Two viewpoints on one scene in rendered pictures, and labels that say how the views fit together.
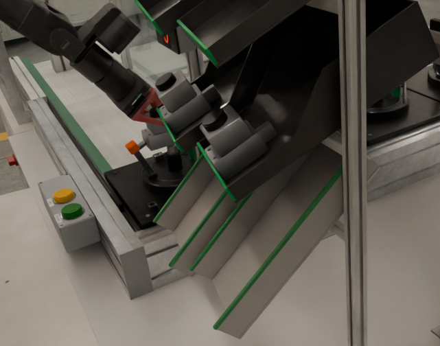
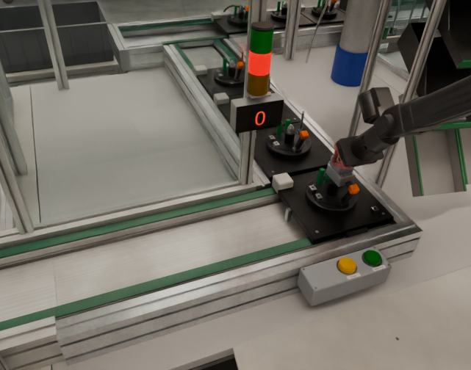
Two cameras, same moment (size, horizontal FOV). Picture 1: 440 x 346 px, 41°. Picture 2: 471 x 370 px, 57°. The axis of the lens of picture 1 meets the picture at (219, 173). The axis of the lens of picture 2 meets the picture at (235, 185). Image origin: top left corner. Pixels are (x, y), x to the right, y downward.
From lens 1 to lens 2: 1.66 m
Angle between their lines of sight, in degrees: 73
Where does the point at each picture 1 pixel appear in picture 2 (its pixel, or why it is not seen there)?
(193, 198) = (412, 171)
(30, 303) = (422, 316)
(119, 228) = (392, 230)
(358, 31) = not seen: outside the picture
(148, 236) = (401, 216)
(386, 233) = not seen: hidden behind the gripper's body
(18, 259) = (367, 335)
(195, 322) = (426, 227)
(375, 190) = not seen: hidden behind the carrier
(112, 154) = (234, 254)
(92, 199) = (350, 248)
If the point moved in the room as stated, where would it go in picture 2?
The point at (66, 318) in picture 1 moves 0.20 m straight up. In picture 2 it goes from (433, 291) to (463, 236)
